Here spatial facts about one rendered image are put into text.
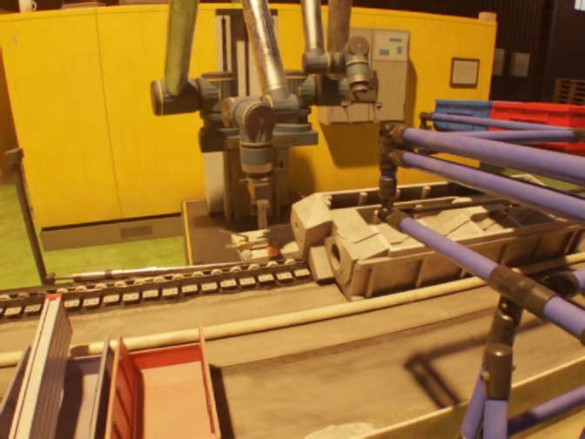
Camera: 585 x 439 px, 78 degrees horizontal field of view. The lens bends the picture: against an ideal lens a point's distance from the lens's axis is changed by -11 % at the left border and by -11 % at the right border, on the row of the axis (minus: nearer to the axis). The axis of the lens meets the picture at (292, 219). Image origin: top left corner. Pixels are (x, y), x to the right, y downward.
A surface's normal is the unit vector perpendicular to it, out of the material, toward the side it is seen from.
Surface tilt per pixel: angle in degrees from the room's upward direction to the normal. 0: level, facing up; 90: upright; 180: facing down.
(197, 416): 0
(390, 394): 0
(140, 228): 90
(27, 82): 90
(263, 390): 0
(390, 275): 100
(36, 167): 90
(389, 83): 90
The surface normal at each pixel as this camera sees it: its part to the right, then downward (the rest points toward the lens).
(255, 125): 0.44, 0.35
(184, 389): 0.00, -0.92
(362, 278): 0.28, 0.52
